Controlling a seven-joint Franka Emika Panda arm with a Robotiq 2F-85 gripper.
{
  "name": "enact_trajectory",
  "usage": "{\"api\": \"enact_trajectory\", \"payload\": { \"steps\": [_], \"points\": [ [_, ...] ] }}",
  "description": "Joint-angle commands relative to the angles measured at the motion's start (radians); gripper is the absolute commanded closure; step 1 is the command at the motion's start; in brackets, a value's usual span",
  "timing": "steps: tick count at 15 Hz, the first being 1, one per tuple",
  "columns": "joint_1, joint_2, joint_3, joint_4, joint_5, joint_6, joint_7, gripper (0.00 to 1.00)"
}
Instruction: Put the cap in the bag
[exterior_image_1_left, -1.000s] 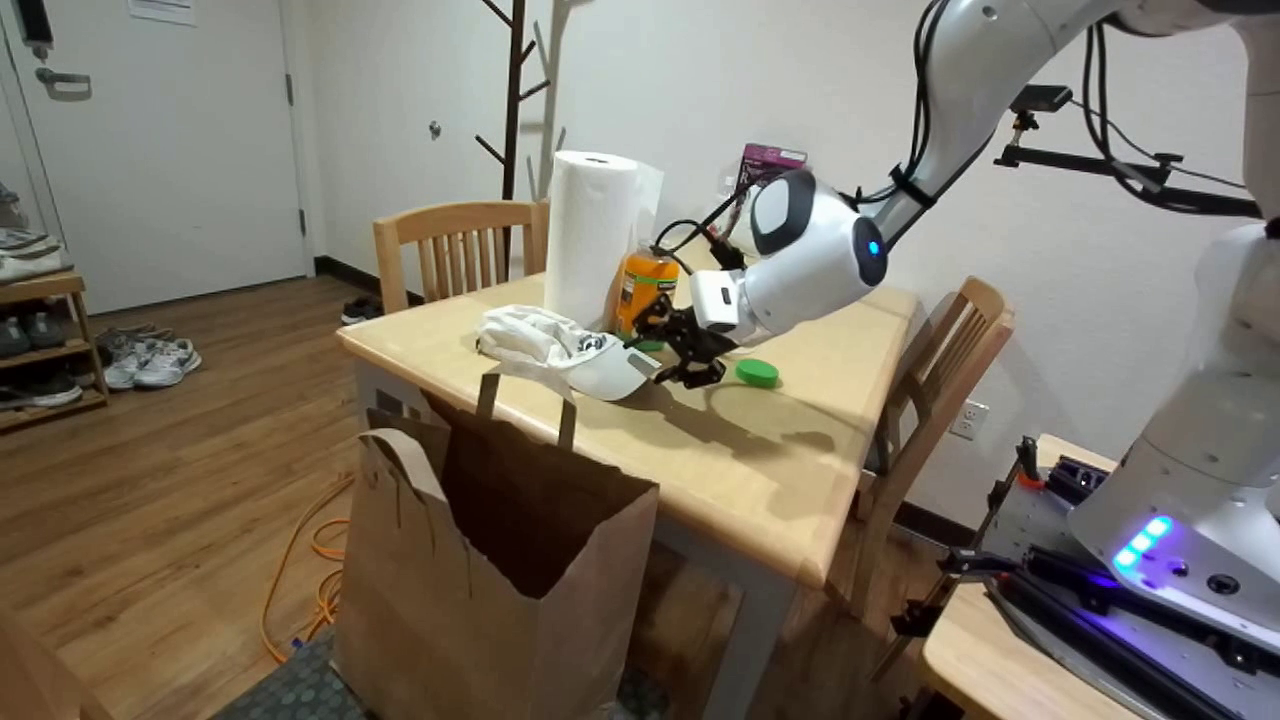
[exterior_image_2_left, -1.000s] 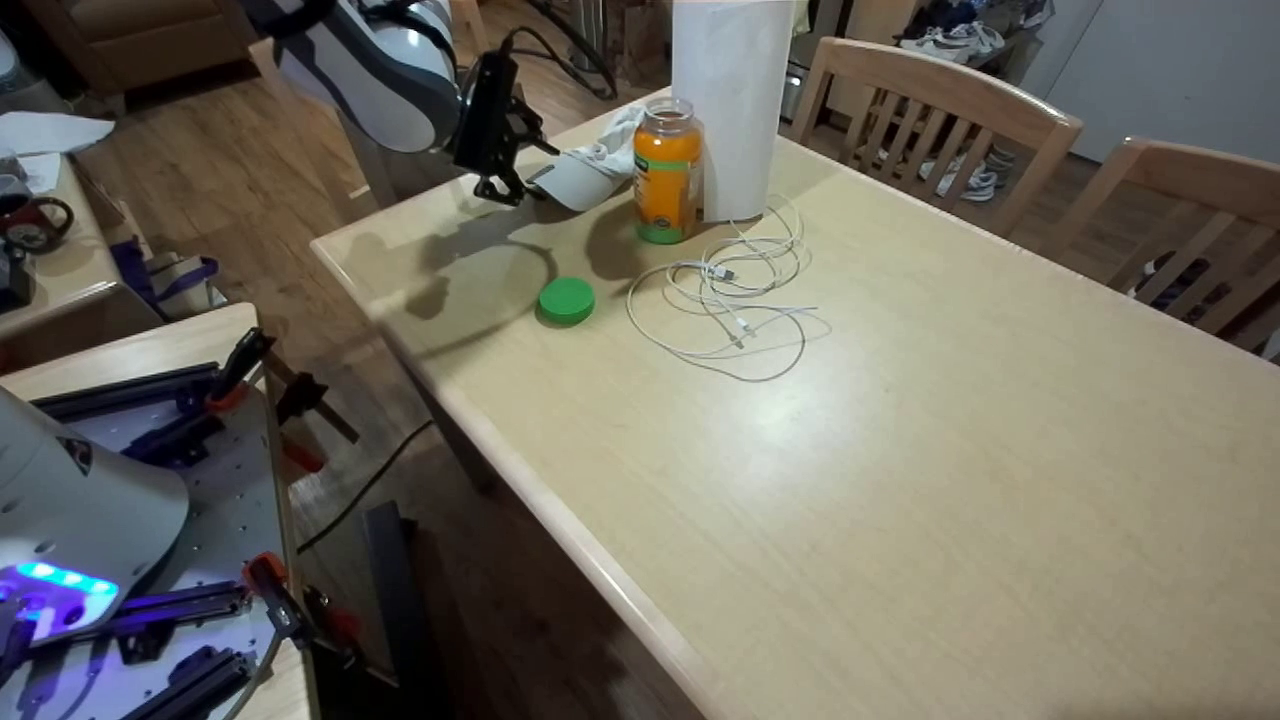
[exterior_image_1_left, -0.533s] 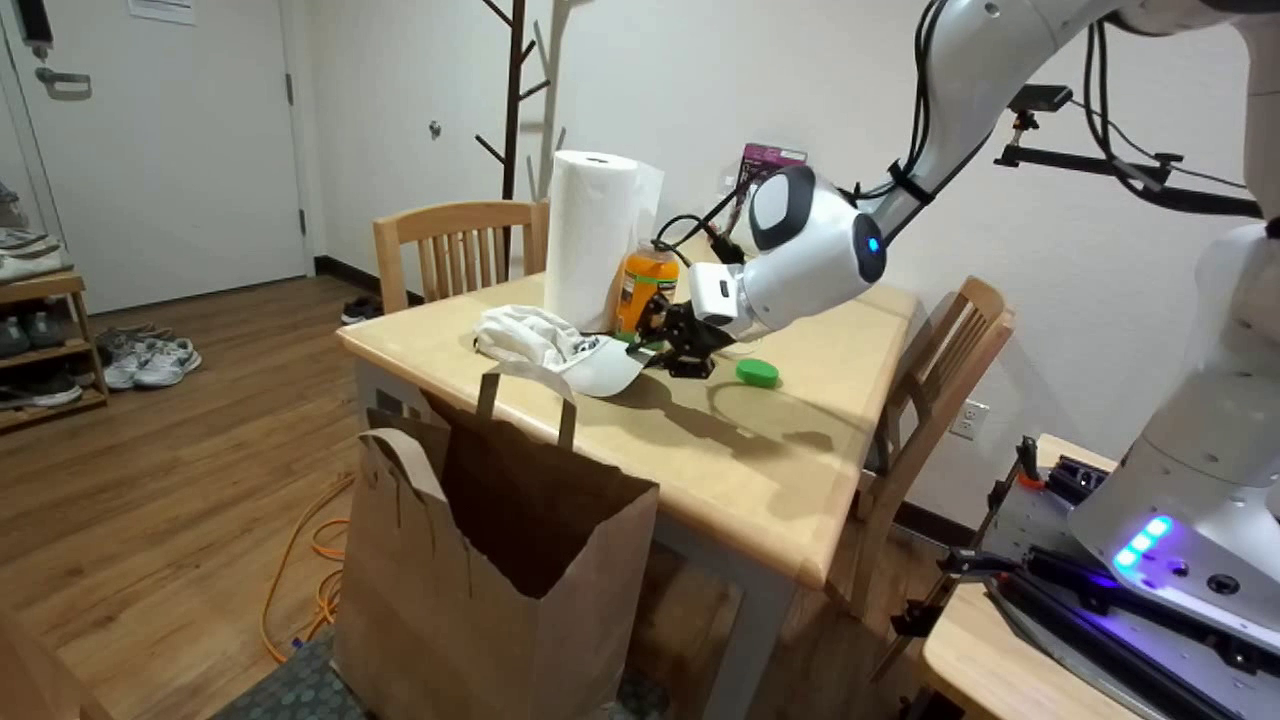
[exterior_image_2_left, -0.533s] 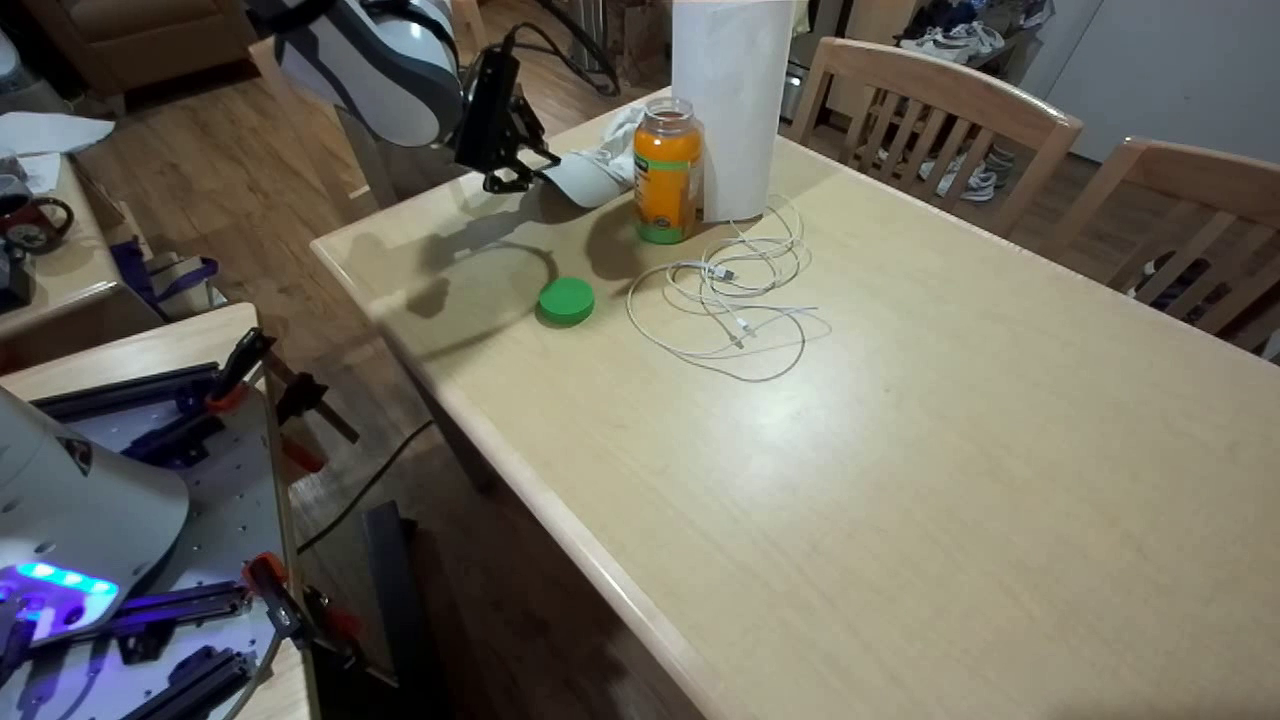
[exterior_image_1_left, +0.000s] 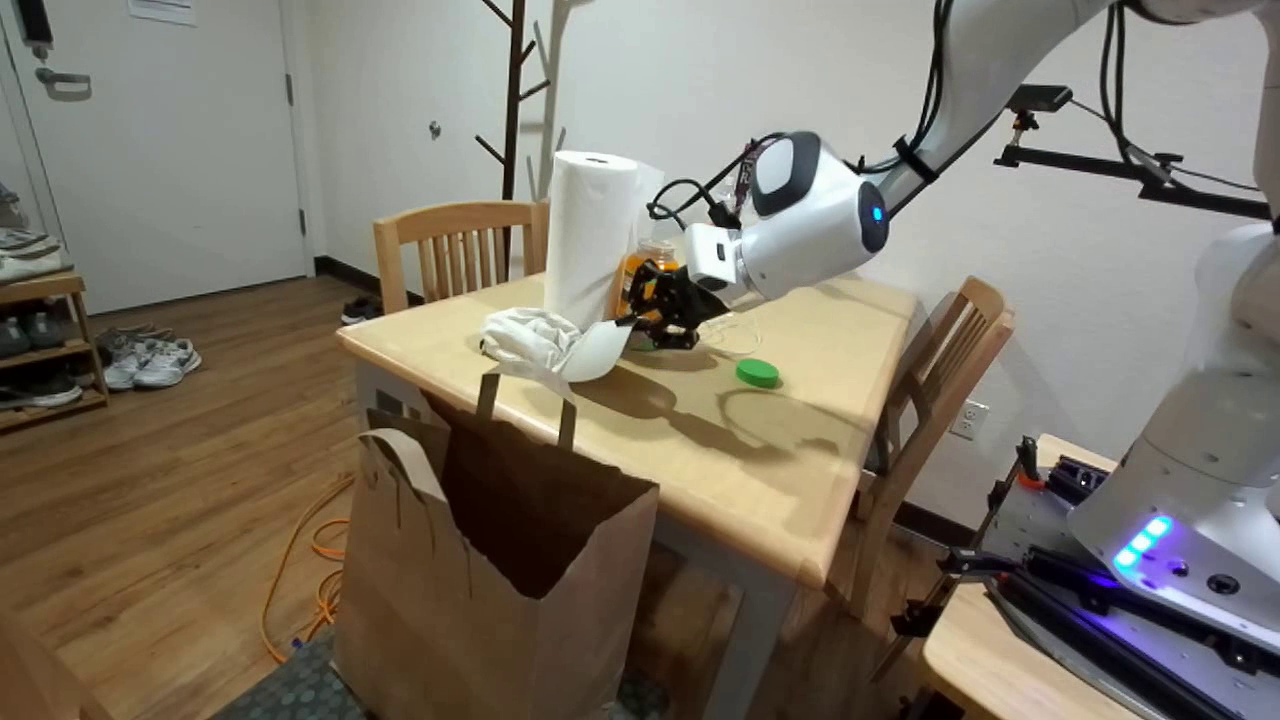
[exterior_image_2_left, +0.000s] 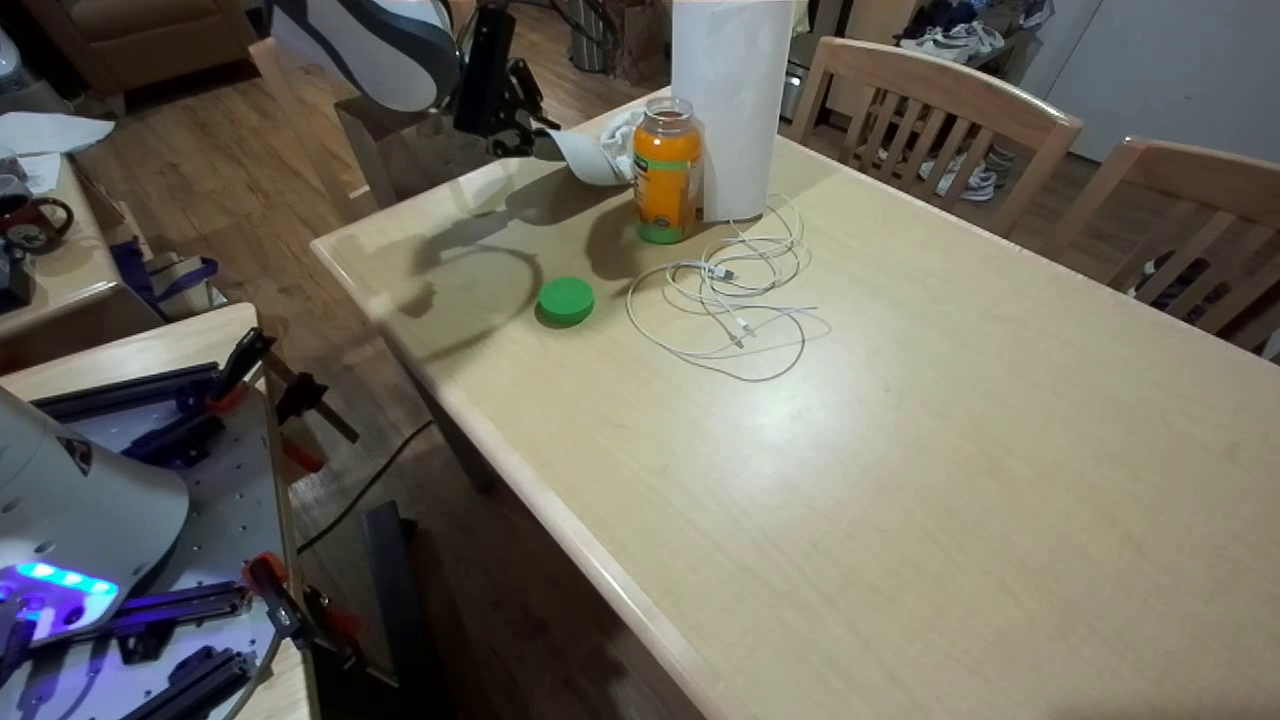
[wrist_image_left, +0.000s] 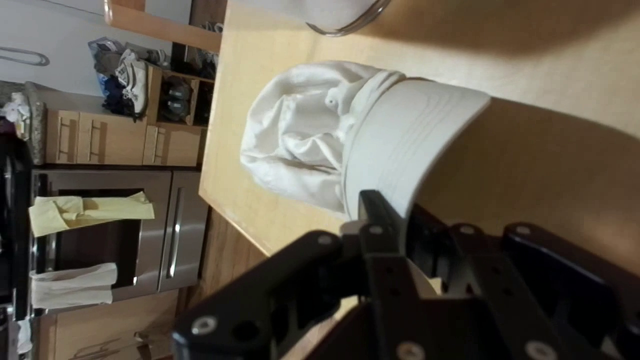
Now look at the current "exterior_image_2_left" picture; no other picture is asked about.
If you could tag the brown paper bag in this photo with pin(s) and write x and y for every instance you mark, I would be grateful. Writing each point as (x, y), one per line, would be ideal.
(401, 153)

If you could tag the white paper towel roll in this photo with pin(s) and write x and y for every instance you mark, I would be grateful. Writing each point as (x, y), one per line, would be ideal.
(733, 104)

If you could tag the black headphones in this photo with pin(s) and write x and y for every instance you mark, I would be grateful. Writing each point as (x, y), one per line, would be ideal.
(33, 227)

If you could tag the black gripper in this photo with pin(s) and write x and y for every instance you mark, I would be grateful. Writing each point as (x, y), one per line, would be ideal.
(486, 66)

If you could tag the grey metal mounting plate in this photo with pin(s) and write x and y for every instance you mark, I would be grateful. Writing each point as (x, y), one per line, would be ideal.
(227, 494)

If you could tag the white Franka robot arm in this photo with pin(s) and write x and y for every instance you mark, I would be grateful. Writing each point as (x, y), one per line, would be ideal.
(381, 44)

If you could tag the white paper sheet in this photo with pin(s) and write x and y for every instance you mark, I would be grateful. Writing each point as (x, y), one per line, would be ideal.
(44, 135)

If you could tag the white door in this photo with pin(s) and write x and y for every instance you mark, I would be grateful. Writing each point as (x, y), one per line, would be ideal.
(1172, 66)

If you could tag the orange juice bottle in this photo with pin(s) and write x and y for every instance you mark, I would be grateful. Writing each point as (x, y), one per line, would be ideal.
(665, 164)

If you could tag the wooden chair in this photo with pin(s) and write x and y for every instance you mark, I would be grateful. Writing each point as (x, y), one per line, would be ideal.
(1172, 180)
(932, 83)

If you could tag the black orange bar clamp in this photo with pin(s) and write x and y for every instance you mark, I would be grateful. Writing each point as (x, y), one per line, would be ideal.
(284, 594)

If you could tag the green round lid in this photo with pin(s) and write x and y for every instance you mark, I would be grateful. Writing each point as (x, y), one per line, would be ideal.
(564, 301)

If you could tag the white sneaker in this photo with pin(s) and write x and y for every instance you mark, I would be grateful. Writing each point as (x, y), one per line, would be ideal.
(967, 180)

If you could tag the white sneakers pair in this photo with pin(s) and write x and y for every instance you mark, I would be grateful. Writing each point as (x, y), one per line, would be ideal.
(955, 42)

